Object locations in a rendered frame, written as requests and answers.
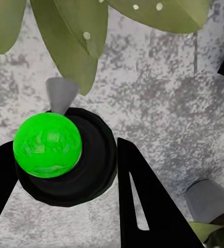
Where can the pot plant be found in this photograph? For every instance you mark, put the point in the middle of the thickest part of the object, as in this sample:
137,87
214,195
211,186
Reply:
74,31
205,201

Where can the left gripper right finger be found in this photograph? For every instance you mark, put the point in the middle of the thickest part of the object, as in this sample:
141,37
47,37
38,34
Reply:
168,227

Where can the insectifuge atomizer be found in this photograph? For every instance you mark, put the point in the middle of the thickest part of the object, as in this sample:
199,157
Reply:
67,156

